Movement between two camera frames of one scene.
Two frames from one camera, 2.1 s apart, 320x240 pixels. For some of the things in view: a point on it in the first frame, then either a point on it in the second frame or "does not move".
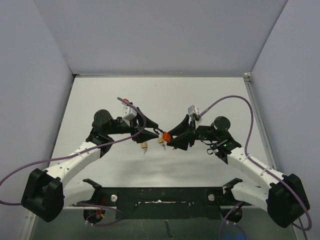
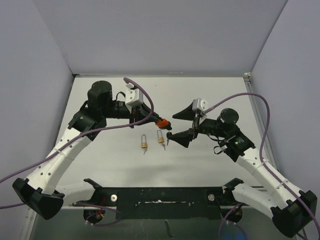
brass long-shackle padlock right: [161, 140] does not move
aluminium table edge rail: [250, 87] does not move
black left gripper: [134, 126] to [139, 114]
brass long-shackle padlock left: [144, 145] does not move
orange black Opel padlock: [167, 136] to [164, 124]
